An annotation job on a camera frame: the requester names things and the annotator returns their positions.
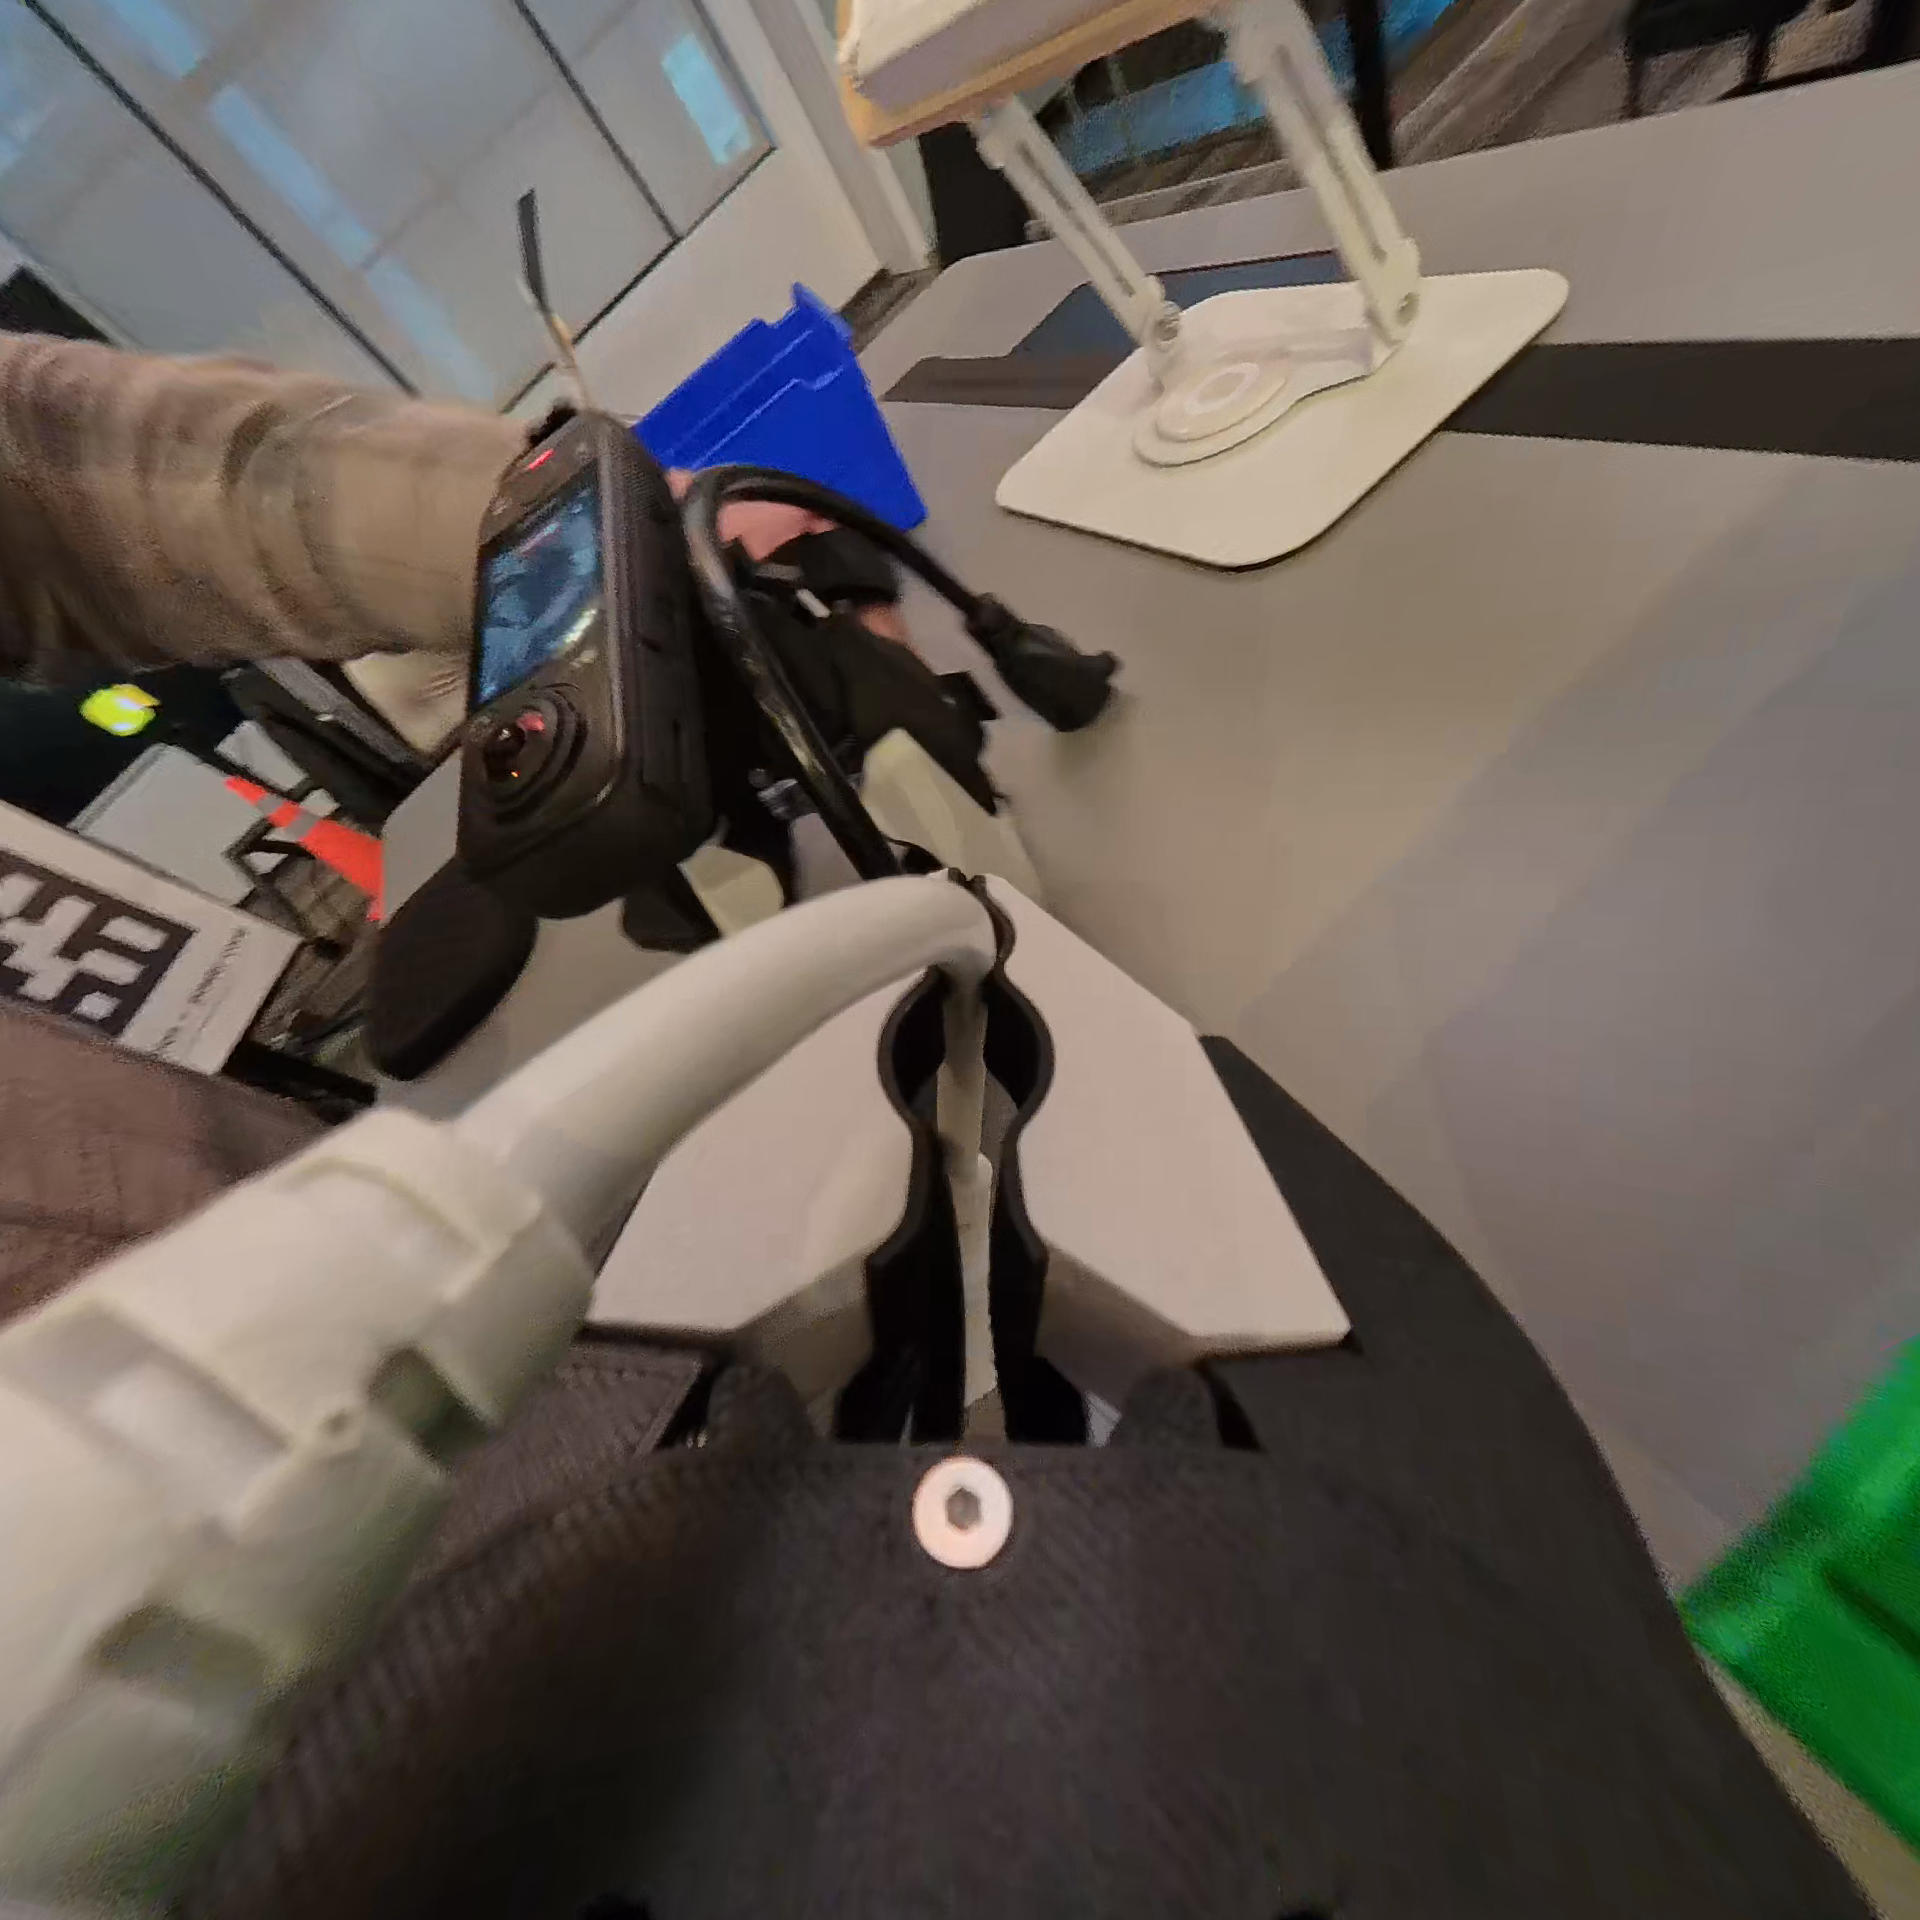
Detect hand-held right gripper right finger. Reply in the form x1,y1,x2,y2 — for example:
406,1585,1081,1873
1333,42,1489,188
971,873,1356,1446

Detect printed paper sheets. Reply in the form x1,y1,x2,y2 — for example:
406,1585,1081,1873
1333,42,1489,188
831,0,1143,114

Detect black tape strip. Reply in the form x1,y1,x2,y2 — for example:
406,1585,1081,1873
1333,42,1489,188
882,337,1920,454

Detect person's left hand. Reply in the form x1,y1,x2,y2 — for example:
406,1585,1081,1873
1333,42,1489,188
667,470,841,564

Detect dark desk mat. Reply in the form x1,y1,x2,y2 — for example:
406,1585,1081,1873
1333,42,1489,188
1012,252,1354,361

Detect blue plastic bin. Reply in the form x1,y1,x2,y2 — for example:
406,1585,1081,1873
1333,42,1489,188
630,281,927,536

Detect wooden board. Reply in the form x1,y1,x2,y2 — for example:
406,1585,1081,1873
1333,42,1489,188
839,0,1203,150

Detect black extension cord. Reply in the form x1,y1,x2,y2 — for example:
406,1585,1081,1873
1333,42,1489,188
678,464,1124,888

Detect green plastic bin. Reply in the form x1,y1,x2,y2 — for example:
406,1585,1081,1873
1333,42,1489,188
1681,1342,1920,1854

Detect white printed sign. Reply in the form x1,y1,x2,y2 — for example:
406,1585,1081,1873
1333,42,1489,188
0,802,301,1074

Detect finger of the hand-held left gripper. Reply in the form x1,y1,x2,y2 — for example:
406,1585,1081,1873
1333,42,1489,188
866,730,1045,904
681,849,797,951

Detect red plastic object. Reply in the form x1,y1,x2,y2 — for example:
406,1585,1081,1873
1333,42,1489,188
225,774,388,916

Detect person's left forearm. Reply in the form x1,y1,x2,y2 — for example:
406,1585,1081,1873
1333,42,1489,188
0,334,534,676

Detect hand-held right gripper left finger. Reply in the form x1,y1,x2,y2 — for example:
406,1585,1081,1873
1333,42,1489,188
589,967,969,1433

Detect black monitor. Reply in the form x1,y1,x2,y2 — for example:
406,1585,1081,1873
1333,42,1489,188
0,675,242,828

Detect white document stand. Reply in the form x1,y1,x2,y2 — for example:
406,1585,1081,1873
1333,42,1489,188
966,0,1573,571

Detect white power cable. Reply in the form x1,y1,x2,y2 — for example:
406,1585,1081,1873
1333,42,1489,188
0,873,1007,1914

